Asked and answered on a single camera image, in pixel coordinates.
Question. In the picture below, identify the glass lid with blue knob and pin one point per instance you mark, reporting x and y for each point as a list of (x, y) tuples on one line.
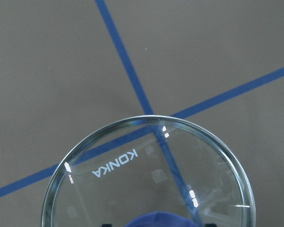
[(149, 171)]

